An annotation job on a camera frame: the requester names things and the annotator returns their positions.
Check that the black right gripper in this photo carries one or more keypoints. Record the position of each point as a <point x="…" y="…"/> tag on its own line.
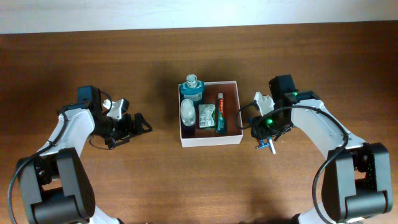
<point x="262" y="131"/>

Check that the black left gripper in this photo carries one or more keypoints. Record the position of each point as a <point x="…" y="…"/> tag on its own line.
<point x="129" y="129"/>

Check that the blue disposable razor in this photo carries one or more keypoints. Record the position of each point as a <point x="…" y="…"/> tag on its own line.
<point x="259" y="132"/>

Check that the blue and white toothbrush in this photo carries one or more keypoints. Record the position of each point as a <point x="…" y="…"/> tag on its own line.
<point x="271" y="146"/>

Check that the green Colgate toothpaste tube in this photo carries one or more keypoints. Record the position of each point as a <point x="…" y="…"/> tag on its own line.
<point x="221" y="123"/>

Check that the clear pump soap bottle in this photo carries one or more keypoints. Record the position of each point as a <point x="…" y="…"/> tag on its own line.
<point x="188" y="117"/>

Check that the green and white soap packet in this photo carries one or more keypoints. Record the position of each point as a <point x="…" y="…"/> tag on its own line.
<point x="207" y="116"/>

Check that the blue Listerine mouthwash bottle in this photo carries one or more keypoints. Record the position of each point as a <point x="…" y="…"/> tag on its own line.
<point x="193" y="89"/>

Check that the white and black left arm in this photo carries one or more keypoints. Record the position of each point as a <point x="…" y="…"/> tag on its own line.
<point x="54" y="185"/>

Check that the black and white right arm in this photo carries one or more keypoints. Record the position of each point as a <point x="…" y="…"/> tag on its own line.
<point x="354" y="181"/>

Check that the white cardboard box, pink inside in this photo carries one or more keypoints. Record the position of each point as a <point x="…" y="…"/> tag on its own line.
<point x="215" y="117"/>

